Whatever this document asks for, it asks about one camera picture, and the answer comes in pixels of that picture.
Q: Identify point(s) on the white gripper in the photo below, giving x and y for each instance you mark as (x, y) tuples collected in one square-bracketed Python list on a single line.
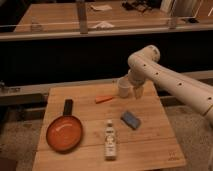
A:
[(137, 81)]

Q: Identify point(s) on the grey vertical post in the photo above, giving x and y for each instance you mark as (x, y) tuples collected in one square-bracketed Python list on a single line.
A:
[(81, 12)]

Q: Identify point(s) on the dark objects on far table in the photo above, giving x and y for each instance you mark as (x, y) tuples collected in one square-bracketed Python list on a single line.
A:
[(138, 5)]

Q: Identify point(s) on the white paper on far table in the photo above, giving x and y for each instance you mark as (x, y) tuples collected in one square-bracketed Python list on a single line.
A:
[(101, 7)]

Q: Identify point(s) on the blue sponge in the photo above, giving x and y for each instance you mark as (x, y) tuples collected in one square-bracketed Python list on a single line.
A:
[(131, 120)]

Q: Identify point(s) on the white ceramic cup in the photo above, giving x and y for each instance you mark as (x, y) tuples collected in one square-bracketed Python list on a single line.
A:
[(123, 87)]

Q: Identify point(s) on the wooden board table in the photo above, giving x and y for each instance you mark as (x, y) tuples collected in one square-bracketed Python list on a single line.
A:
[(119, 134)]

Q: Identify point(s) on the orange carrot piece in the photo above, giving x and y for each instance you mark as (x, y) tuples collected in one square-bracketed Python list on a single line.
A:
[(100, 99)]

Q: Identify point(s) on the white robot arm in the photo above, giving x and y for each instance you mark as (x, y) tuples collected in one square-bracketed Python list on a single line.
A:
[(144, 65)]

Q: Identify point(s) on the small white bottle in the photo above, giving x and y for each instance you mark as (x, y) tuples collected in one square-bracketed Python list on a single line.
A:
[(110, 142)]

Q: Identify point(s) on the white crumpled cloth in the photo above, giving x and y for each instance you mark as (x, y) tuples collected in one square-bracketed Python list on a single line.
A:
[(102, 25)]

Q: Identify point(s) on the orange frying pan black handle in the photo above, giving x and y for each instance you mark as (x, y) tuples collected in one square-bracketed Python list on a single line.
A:
[(65, 132)]

